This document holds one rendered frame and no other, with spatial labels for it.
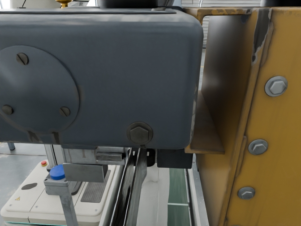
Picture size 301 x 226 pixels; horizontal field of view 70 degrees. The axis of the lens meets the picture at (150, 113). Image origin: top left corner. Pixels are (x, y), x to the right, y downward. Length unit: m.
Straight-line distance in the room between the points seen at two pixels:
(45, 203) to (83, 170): 1.03
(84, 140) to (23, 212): 1.42
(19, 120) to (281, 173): 0.27
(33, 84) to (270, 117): 0.22
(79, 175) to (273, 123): 0.44
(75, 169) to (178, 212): 0.79
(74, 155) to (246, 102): 0.40
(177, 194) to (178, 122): 1.17
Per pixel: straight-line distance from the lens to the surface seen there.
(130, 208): 0.30
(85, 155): 0.52
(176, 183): 1.38
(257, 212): 0.34
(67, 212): 0.91
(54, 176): 0.78
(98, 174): 0.54
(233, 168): 0.27
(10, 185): 2.23
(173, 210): 1.25
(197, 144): 0.29
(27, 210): 1.57
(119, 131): 0.17
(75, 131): 0.18
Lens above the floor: 1.34
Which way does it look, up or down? 26 degrees down
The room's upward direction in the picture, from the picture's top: straight up
